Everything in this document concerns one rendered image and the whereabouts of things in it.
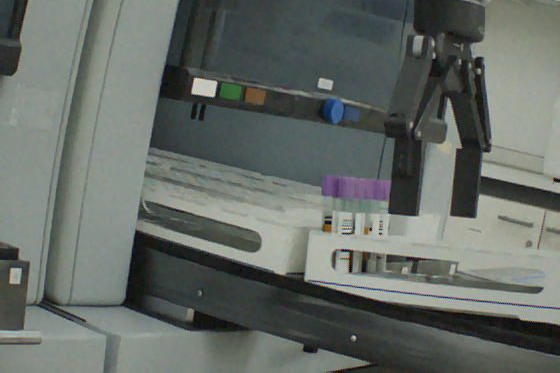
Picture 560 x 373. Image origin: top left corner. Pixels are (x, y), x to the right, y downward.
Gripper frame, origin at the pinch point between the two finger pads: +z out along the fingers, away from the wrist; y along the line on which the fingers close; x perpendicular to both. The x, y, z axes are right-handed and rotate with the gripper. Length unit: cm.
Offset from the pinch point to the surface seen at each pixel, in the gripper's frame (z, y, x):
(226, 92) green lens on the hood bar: -9.4, -0.8, 25.4
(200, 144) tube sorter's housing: -5, 53, 70
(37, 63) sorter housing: -9.6, -28.1, 28.2
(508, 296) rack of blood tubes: 7.7, -5.0, -11.6
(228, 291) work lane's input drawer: 10.6, -6.8, 18.4
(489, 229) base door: 10, 229, 94
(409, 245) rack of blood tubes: 3.9, -5.0, -0.1
